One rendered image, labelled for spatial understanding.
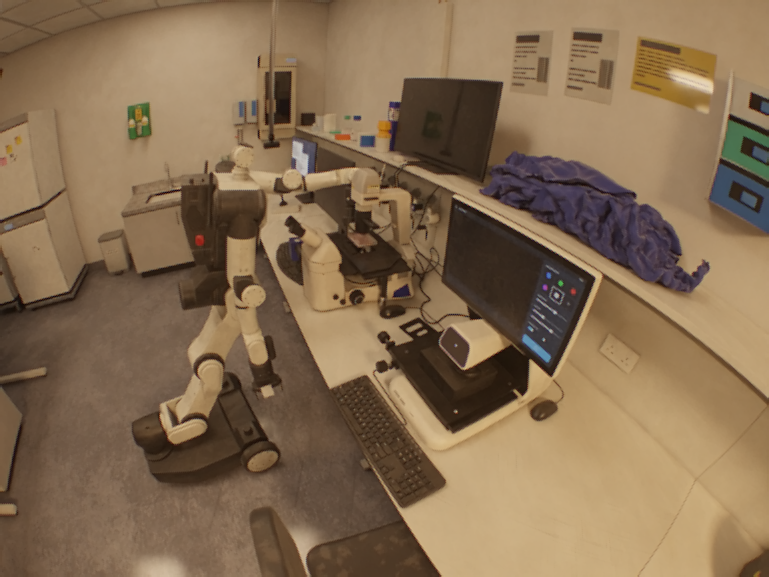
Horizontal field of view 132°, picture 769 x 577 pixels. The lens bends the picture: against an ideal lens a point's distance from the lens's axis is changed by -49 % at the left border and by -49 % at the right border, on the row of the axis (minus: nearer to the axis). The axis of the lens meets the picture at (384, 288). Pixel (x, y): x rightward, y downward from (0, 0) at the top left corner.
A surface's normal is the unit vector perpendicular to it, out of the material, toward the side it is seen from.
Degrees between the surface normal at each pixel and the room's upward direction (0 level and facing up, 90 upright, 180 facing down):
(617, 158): 90
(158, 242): 90
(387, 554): 0
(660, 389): 90
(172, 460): 0
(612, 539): 0
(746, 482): 90
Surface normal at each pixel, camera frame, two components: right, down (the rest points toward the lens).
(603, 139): -0.88, 0.20
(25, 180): 0.47, 0.50
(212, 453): 0.07, -0.84
